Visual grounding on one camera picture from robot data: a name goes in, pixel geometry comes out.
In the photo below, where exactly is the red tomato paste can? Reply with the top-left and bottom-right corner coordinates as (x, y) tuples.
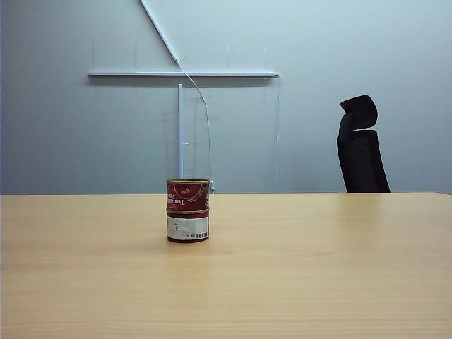
(165, 178), (211, 214)

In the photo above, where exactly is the red can with white label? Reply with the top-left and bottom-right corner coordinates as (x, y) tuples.
(166, 208), (210, 244)

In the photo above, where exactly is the black office chair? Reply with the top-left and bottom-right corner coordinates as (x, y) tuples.
(335, 95), (391, 194)

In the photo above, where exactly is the thin white hanging cable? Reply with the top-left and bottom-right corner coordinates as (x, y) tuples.
(178, 59), (216, 194)

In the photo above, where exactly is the white vertical wall conduit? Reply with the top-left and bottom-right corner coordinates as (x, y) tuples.
(177, 83), (185, 179)

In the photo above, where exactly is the white horizontal wall conduit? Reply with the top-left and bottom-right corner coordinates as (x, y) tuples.
(87, 69), (280, 79)

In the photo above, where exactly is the white diagonal wall conduit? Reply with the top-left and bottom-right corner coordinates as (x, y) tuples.
(138, 0), (182, 64)

